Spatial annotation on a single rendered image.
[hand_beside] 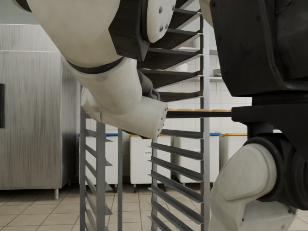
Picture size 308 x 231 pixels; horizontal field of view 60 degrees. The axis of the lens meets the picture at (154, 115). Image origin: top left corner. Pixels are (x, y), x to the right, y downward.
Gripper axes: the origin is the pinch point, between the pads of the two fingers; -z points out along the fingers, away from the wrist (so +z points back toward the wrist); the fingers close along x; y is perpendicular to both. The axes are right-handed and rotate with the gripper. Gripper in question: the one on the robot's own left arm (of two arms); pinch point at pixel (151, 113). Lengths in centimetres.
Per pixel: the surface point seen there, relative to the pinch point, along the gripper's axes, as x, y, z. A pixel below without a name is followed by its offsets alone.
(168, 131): -9, 4, -80
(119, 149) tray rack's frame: -21, 35, -92
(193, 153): -17, -10, -56
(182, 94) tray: 8.8, -5.5, -46.4
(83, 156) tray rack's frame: -24, 54, -80
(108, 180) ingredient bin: -80, 99, -256
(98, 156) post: -15.4, 24.1, -26.2
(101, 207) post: -34.3, 22.8, -26.8
